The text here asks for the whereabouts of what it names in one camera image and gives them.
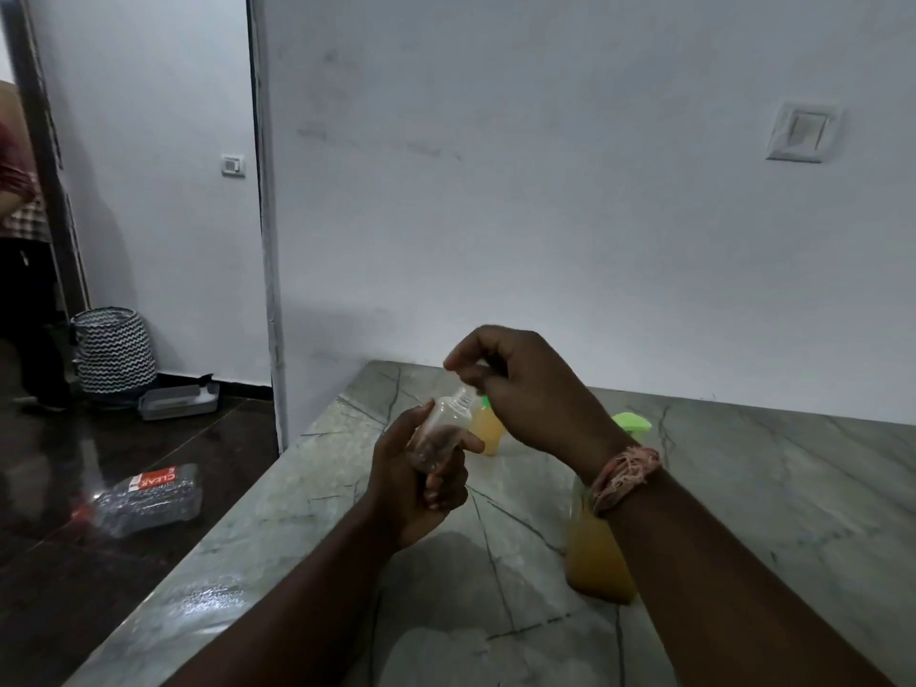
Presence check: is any person's left hand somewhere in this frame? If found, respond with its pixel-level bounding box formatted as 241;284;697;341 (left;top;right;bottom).
366;401;486;552

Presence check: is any person's right hand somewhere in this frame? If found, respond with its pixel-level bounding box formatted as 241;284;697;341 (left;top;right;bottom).
443;325;634;486

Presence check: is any small clear plastic bottle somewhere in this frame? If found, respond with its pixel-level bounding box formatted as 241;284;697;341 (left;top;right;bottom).
406;388;489;474

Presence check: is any person's right forearm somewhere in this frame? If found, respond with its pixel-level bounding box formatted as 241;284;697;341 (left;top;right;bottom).
600;465;899;687

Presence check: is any person's left forearm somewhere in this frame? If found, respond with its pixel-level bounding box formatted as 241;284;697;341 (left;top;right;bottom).
163;493;425;687

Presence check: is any small yellow liquid bottle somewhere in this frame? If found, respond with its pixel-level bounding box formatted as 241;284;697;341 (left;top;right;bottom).
468;396;509;458

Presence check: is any pink thread wristband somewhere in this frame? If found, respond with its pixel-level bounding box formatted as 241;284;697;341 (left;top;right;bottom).
590;446;663;517

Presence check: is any large yellow bottle green cap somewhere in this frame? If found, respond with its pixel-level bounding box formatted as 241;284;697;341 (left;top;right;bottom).
564;412;656;606

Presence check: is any clear plastic tray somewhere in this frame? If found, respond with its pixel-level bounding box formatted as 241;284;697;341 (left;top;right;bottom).
137;381;222;422

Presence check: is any crushed clear plastic bottle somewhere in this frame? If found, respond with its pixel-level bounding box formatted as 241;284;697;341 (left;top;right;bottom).
87;462;204;540

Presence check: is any black white zigzag basket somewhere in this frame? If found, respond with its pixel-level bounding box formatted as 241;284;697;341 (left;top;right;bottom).
70;307;158;398

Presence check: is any large white wall switch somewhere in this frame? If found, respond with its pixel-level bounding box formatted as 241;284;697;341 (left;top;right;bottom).
765;101;841;164

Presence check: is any dark door frame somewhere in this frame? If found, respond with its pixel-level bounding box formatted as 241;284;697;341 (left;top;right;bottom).
0;0;92;324

